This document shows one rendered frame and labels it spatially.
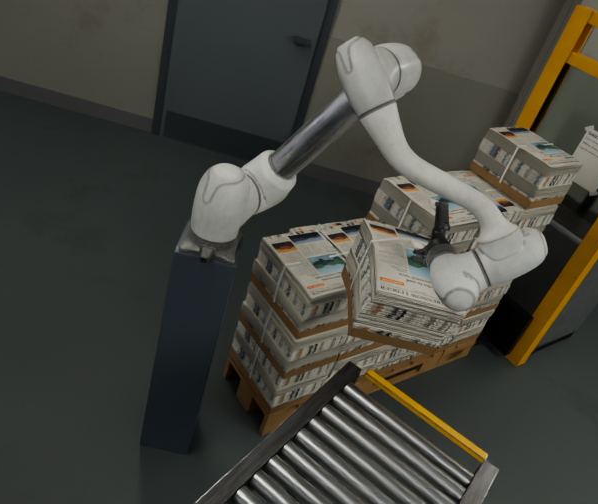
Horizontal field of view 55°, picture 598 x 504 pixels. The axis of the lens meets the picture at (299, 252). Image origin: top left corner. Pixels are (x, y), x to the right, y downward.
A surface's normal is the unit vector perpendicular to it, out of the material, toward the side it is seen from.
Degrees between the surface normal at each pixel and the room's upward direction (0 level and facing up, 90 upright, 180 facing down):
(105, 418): 0
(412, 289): 11
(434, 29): 90
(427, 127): 90
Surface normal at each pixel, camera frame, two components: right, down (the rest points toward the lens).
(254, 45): -0.07, 0.56
